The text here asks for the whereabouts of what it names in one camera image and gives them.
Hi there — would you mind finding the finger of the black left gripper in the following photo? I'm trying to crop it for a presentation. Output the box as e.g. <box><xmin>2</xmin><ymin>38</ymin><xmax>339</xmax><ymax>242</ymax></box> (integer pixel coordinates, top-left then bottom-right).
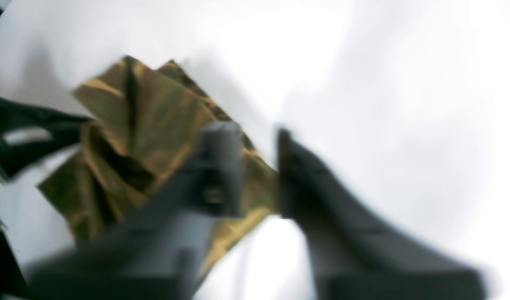
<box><xmin>0</xmin><ymin>129</ymin><xmax>80</xmax><ymax>182</ymax></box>
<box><xmin>0</xmin><ymin>97</ymin><xmax>92</xmax><ymax>137</ymax></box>

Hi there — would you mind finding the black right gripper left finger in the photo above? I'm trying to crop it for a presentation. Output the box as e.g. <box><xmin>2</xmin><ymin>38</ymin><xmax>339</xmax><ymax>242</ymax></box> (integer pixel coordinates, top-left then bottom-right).
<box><xmin>30</xmin><ymin>121</ymin><xmax>243</xmax><ymax>300</ymax></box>

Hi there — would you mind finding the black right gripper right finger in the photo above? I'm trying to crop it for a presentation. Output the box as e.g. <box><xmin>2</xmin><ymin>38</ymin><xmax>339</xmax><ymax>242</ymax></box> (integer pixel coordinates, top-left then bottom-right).
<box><xmin>277</xmin><ymin>129</ymin><xmax>487</xmax><ymax>300</ymax></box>

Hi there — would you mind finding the camouflage t-shirt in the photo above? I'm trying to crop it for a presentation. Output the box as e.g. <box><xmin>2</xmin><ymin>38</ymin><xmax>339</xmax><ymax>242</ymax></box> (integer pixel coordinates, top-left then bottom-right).
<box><xmin>36</xmin><ymin>55</ymin><xmax>280</xmax><ymax>284</ymax></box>

